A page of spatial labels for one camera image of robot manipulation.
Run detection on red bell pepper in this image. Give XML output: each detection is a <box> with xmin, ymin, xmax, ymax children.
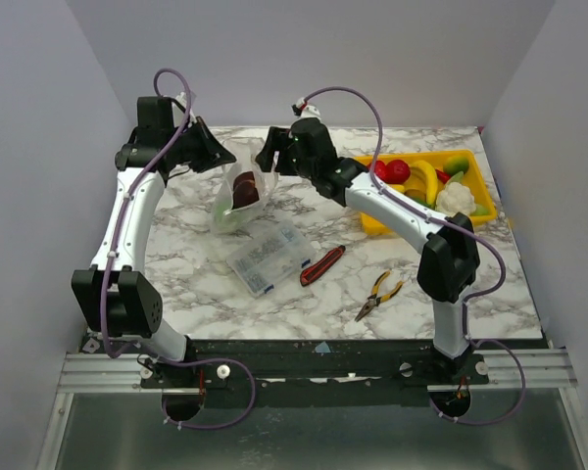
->
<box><xmin>370</xmin><ymin>161</ymin><xmax>387</xmax><ymax>181</ymax></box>

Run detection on red chili pepper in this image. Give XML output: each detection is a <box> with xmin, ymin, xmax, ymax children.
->
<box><xmin>435</xmin><ymin>169</ymin><xmax>451</xmax><ymax>184</ymax></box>

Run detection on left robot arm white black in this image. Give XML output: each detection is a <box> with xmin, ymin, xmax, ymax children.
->
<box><xmin>71</xmin><ymin>96</ymin><xmax>236</xmax><ymax>387</ymax></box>

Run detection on clear zip top bag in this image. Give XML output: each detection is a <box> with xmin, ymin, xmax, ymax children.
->
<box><xmin>211</xmin><ymin>142</ymin><xmax>278</xmax><ymax>234</ymax></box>

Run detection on red tomato toy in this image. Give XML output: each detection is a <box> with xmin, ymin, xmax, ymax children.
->
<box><xmin>385</xmin><ymin>159</ymin><xmax>411</xmax><ymax>184</ymax></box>

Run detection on red black utility knife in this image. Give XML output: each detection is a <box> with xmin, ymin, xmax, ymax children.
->
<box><xmin>299</xmin><ymin>245</ymin><xmax>346</xmax><ymax>287</ymax></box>

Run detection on aluminium extrusion rail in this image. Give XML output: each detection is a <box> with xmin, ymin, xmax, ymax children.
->
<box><xmin>57</xmin><ymin>349</ymin><xmax>577</xmax><ymax>395</ymax></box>

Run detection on dark purple mangosteen toy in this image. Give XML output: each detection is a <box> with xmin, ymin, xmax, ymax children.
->
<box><xmin>233</xmin><ymin>171</ymin><xmax>257</xmax><ymax>190</ymax></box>

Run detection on dark red apple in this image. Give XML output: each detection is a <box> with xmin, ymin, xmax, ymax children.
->
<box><xmin>232</xmin><ymin>185</ymin><xmax>260</xmax><ymax>210</ymax></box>

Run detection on green bell pepper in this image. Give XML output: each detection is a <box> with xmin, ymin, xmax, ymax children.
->
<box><xmin>412</xmin><ymin>197</ymin><xmax>435</xmax><ymax>210</ymax></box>

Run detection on white cauliflower toy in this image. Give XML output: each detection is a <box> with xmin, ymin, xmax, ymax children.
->
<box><xmin>435</xmin><ymin>182</ymin><xmax>476</xmax><ymax>216</ymax></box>

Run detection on yellow plastic tray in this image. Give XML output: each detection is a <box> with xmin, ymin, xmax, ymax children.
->
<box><xmin>375</xmin><ymin>150</ymin><xmax>497</xmax><ymax>226</ymax></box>

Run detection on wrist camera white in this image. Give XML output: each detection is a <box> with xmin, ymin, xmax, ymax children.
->
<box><xmin>172</xmin><ymin>91</ymin><xmax>187</xmax><ymax>126</ymax></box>
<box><xmin>291</xmin><ymin>98</ymin><xmax>321</xmax><ymax>120</ymax></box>

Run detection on clear screw organizer box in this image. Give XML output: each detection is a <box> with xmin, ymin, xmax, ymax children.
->
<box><xmin>226</xmin><ymin>220</ymin><xmax>316</xmax><ymax>298</ymax></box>

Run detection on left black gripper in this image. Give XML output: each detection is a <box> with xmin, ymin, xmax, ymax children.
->
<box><xmin>167</xmin><ymin>116</ymin><xmax>236</xmax><ymax>173</ymax></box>

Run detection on yellow banana toy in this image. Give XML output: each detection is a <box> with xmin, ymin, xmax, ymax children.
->
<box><xmin>406</xmin><ymin>160</ymin><xmax>438</xmax><ymax>207</ymax></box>

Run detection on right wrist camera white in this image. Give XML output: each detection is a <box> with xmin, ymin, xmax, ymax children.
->
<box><xmin>291</xmin><ymin>98</ymin><xmax>321</xmax><ymax>120</ymax></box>

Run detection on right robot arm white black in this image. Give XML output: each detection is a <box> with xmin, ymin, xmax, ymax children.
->
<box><xmin>256</xmin><ymin>117</ymin><xmax>480</xmax><ymax>384</ymax></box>

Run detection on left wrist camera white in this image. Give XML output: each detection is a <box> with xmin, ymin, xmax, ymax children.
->
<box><xmin>172</xmin><ymin>91</ymin><xmax>187</xmax><ymax>126</ymax></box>

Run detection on yellow handled pliers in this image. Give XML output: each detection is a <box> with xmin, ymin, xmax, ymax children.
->
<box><xmin>355</xmin><ymin>270</ymin><xmax>404</xmax><ymax>322</ymax></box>

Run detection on green watermelon ball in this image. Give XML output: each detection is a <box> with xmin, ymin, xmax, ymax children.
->
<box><xmin>211</xmin><ymin>203</ymin><xmax>231</xmax><ymax>233</ymax></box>

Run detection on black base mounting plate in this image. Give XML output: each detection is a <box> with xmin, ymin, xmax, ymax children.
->
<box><xmin>138</xmin><ymin>340</ymin><xmax>489</xmax><ymax>408</ymax></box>

